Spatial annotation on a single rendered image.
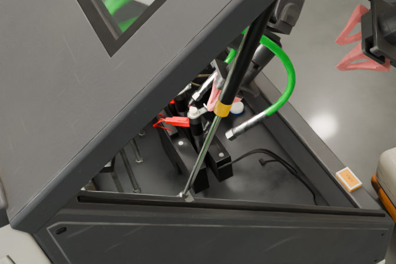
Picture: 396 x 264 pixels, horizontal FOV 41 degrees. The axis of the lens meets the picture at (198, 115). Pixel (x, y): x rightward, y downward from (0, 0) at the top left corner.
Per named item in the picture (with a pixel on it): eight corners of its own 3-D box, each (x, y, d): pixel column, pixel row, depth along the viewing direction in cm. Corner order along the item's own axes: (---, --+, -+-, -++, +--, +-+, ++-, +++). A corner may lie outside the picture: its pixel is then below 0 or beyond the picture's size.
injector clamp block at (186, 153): (236, 192, 130) (230, 154, 118) (199, 210, 128) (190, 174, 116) (178, 105, 151) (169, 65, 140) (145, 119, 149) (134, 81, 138)
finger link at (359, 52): (323, 72, 84) (373, 47, 77) (323, 35, 87) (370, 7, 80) (352, 88, 87) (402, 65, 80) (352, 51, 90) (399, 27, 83)
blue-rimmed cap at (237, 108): (246, 111, 147) (246, 107, 145) (233, 116, 146) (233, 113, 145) (239, 102, 149) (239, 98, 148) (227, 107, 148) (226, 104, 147)
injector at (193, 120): (221, 169, 127) (211, 111, 111) (203, 178, 126) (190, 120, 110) (215, 161, 129) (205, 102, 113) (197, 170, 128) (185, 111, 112)
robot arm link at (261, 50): (289, 48, 101) (279, 30, 105) (263, 35, 98) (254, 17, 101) (266, 73, 105) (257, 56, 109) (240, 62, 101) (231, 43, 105)
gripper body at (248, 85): (208, 63, 107) (230, 36, 104) (245, 79, 113) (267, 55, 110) (216, 85, 103) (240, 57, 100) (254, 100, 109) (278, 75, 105)
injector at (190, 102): (206, 147, 132) (195, 87, 116) (188, 155, 131) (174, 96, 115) (201, 139, 134) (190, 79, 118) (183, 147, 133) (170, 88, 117)
